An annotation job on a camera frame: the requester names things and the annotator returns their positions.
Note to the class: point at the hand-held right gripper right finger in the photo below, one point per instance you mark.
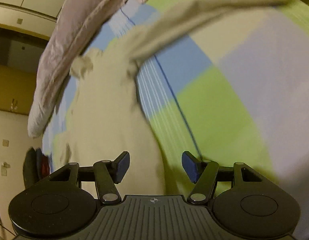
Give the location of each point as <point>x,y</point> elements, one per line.
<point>190,167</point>

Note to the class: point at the plaid green blue bed sheet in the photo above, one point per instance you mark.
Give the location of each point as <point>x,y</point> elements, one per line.
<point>219,95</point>

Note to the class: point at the beige garment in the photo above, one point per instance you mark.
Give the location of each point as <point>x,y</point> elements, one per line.
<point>107,105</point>

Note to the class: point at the wooden door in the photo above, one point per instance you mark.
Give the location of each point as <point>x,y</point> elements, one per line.
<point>12,85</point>

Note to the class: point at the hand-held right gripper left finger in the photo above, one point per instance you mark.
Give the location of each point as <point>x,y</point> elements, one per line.
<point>122,167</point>

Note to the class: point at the wall socket plate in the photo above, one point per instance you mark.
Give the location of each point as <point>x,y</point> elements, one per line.
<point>5,143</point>
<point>4,168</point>

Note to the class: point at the greyish pink pillow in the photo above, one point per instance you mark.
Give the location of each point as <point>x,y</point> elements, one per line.
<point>69,42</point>

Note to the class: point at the red and blue cloth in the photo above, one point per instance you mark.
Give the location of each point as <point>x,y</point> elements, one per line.
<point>45,165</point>

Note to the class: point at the black bag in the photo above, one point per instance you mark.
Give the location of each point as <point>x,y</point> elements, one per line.
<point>29,167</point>

